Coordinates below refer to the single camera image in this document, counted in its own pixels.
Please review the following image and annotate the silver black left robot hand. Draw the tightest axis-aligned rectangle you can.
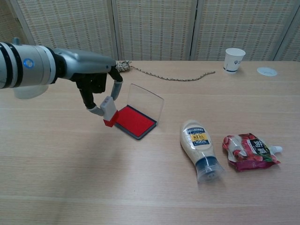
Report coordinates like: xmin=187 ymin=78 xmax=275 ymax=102
xmin=52 ymin=48 xmax=124 ymax=117

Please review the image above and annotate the red and white stamp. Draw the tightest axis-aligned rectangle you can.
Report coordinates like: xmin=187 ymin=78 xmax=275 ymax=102
xmin=99 ymin=96 xmax=119 ymax=128

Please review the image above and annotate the red ink pad clear lid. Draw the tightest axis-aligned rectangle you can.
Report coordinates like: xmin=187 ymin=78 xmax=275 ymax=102
xmin=113 ymin=83 xmax=165 ymax=141

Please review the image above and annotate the beige upturned bowl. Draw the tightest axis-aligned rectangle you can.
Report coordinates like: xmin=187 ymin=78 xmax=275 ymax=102
xmin=14 ymin=83 xmax=49 ymax=100

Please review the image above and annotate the woven folding screen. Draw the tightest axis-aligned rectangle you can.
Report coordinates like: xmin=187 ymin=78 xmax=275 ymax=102
xmin=0 ymin=0 xmax=300 ymax=63

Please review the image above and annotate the mayonnaise squeeze bottle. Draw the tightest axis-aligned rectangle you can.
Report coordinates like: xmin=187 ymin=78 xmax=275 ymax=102
xmin=180 ymin=120 xmax=225 ymax=185

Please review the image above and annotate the white paper cup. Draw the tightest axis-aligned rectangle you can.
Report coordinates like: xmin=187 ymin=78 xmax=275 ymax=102
xmin=223 ymin=48 xmax=246 ymax=75

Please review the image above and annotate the red spouted food pouch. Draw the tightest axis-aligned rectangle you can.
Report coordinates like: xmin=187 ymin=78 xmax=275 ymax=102
xmin=222 ymin=132 xmax=283 ymax=173

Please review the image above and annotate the braided rope bundle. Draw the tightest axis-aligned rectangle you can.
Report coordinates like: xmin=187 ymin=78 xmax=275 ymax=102
xmin=115 ymin=60 xmax=216 ymax=82

